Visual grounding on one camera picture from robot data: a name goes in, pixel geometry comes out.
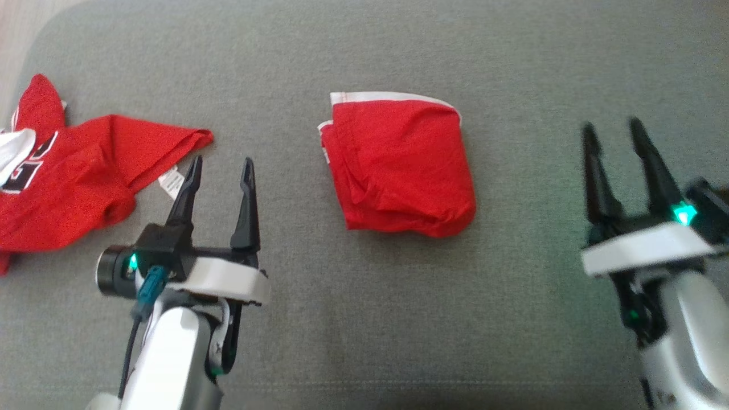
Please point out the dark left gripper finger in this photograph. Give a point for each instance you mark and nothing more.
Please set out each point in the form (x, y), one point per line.
(248, 216)
(187, 196)

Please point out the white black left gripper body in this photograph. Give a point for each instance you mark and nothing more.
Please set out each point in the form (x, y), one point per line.
(228, 279)

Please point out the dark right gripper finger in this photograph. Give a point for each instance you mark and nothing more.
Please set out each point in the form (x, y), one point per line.
(595, 182)
(655, 171)

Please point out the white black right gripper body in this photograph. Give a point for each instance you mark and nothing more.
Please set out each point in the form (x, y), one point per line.
(643, 247)

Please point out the red jersey with white sleeve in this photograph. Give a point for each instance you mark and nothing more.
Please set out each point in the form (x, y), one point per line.
(68, 182)

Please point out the red shorts with white trim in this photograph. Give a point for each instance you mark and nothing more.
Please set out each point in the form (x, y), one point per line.
(398, 165)

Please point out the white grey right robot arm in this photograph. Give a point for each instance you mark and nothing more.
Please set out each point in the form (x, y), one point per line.
(683, 341)

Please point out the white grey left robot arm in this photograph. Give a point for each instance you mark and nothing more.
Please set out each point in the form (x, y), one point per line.
(171, 353)

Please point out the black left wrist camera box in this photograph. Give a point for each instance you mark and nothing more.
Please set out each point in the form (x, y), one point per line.
(165, 250)

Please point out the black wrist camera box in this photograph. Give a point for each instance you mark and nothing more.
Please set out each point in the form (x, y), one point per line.
(712, 210)
(165, 250)

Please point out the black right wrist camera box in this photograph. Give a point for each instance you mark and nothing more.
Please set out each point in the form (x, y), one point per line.
(712, 210)

